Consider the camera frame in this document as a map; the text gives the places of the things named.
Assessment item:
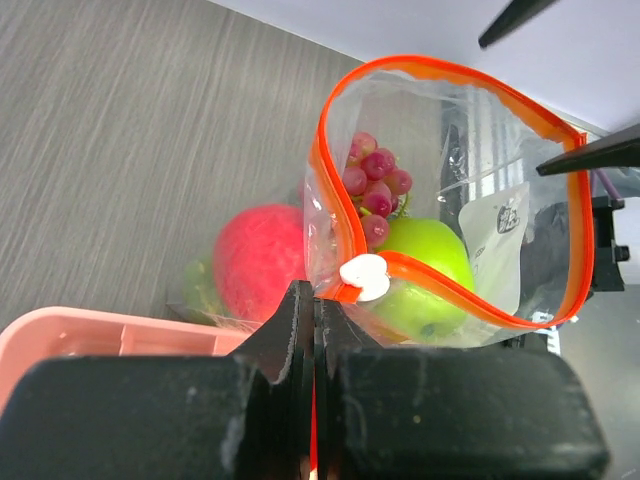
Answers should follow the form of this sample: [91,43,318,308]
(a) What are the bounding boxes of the green grape bunch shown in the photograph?
[182,256,225,326]

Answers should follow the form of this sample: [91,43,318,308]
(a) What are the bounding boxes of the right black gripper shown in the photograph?
[536,123,640,293]

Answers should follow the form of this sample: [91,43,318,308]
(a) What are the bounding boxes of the clear zip top bag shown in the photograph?
[167,53,596,349]

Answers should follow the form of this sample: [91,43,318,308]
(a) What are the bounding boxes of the pink divided organizer tray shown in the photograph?
[1,306,260,407]

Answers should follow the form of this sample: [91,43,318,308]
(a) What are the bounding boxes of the green apple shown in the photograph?
[369,217,476,345]

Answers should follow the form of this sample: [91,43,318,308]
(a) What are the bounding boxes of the purple grape bunch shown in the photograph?
[297,130,415,251]

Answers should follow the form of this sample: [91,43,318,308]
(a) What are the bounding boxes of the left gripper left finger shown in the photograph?
[1,281,314,479]

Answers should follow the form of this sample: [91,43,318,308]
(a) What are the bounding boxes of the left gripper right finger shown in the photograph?
[314,300,611,479]

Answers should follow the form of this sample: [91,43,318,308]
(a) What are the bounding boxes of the red pepper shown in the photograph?
[212,204,306,323]

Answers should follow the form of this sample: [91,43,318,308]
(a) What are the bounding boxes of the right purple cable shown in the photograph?
[597,168,621,201]

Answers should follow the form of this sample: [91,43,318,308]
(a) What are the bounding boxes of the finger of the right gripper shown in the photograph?
[478,0,556,49]

